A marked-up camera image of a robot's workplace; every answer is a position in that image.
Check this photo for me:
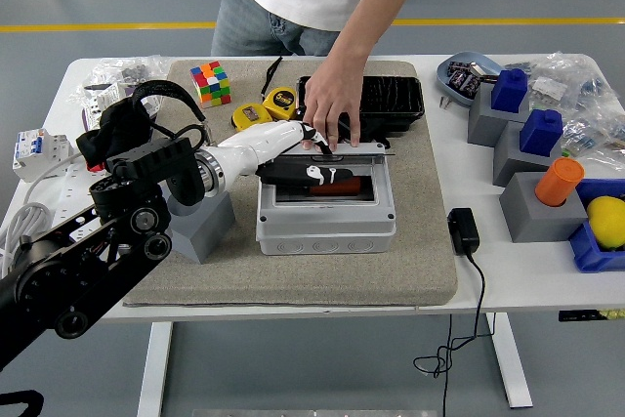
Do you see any blue-grey dish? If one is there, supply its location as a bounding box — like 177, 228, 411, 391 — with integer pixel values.
436, 50, 504, 107

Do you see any clear bag of small parts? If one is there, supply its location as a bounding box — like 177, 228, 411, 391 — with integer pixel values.
65, 54, 172, 105

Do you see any colourful puzzle cube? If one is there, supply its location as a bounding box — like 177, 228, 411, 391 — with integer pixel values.
189, 61, 232, 109

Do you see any black adapter cord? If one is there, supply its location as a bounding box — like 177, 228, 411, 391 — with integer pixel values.
412, 251, 497, 417

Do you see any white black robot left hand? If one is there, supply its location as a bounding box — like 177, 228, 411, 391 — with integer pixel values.
214, 119, 354, 188

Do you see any blue block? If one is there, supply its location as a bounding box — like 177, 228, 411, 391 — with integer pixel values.
519, 108, 563, 157
489, 68, 529, 113

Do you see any grey-brown mat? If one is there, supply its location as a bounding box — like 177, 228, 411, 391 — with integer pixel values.
121, 60, 459, 309

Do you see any white circuit breaker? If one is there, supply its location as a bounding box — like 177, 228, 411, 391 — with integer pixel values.
12, 127, 74, 183

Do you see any black cloth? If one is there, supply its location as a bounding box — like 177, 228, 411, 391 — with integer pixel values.
75, 94, 157, 172

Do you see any yellow tape measure with print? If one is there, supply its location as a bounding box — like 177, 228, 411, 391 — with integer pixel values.
261, 56, 298, 121

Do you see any white power strip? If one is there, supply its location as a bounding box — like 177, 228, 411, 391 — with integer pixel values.
48, 162, 102, 237

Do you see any black plastic tray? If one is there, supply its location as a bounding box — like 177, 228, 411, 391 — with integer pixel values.
296, 75, 425, 147

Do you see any grey block with round hole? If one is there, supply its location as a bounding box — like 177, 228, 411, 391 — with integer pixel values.
165, 187, 236, 265

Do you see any blue storage bin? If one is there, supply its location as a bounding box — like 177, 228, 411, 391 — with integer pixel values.
567, 178, 625, 273

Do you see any person's left hand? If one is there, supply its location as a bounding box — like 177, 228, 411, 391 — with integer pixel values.
300, 64, 365, 152

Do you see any yellow lemon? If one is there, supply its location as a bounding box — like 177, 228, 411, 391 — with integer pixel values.
586, 195, 625, 250

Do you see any yellow tape measure with window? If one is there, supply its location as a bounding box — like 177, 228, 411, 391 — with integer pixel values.
230, 103, 273, 133

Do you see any orange cylinder battery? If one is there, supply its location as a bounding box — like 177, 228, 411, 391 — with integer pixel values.
534, 156, 586, 208
310, 178, 362, 196

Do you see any grey block holder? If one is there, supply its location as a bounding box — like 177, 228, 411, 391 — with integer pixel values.
498, 171, 588, 244
467, 83, 532, 148
492, 119, 563, 188

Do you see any black power adapter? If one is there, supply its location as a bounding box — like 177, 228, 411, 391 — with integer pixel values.
447, 207, 481, 257

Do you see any grey electrical box with lid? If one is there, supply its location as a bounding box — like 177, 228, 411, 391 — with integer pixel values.
256, 142, 396, 256

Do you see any white table leg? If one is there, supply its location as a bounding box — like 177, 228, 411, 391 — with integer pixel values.
485, 312, 533, 409
136, 321, 175, 417

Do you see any clear bag of components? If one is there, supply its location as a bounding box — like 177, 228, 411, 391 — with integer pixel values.
560, 109, 625, 168
506, 49, 612, 111

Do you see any silver brown wrapped item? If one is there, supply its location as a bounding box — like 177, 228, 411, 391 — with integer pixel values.
468, 62, 499, 83

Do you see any black table control panel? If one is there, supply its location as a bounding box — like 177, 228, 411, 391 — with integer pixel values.
559, 309, 625, 323

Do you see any white purple switch package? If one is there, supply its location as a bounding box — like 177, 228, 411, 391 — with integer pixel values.
80, 82, 162, 130

